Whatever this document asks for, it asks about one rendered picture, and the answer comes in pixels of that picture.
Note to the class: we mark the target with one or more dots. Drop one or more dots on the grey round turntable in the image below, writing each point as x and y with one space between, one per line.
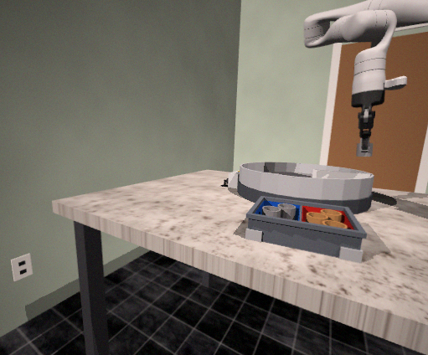
300 181

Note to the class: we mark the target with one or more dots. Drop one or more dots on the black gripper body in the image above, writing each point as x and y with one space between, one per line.
367 99

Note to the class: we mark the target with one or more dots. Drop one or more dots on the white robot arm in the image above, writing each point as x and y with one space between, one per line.
371 21

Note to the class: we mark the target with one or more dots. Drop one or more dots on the grey divided bin with blue and red compartments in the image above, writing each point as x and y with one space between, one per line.
342 243

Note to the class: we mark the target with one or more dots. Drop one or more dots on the bronze bushing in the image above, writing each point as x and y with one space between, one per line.
334 224
316 218
332 214

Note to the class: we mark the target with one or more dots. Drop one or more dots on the grey metal sleeve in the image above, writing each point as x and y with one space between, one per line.
271 211
288 211
364 153

